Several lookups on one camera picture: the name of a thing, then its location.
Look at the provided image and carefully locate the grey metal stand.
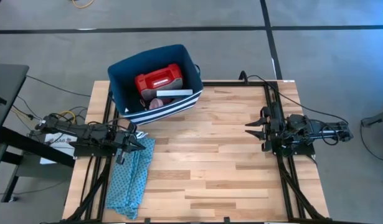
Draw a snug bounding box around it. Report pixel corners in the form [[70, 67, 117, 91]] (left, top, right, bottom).
[[361, 108, 383, 128]]

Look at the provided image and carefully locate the clear tumbler pink lid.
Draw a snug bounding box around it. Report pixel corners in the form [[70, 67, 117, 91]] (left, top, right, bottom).
[[148, 98, 173, 110]]

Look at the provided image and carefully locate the red first aid kit case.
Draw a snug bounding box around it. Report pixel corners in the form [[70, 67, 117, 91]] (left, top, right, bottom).
[[134, 63, 184, 101]]

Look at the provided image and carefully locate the blue patterned hospital gown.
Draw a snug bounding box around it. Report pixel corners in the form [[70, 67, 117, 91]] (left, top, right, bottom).
[[105, 132, 156, 220]]

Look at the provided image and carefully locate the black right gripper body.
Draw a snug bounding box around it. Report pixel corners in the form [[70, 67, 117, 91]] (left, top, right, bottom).
[[260, 101, 288, 153]]

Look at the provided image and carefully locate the blue white pill organizer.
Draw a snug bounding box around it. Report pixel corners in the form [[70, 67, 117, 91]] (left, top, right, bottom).
[[156, 89, 194, 98]]

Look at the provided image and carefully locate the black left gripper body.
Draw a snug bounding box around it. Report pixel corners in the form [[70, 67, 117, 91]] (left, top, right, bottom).
[[115, 122, 139, 165]]

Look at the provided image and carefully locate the thin black floor cable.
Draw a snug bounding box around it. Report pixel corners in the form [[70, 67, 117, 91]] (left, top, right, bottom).
[[25, 74, 92, 98]]

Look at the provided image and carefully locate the navy white striped fabric basket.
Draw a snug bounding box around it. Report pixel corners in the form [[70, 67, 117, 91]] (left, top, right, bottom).
[[107, 44, 204, 126]]

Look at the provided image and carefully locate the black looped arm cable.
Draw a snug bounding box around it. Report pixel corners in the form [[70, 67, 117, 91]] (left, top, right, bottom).
[[239, 70, 349, 125]]

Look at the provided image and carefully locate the yellow cable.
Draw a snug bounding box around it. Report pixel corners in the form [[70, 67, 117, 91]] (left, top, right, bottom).
[[71, 0, 95, 9], [59, 110, 77, 124]]

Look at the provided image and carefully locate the black side table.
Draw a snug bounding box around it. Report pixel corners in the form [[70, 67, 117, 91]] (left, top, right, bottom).
[[0, 63, 77, 203]]

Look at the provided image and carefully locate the white labelled box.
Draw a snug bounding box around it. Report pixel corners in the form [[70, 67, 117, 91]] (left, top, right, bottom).
[[40, 133, 78, 165]]

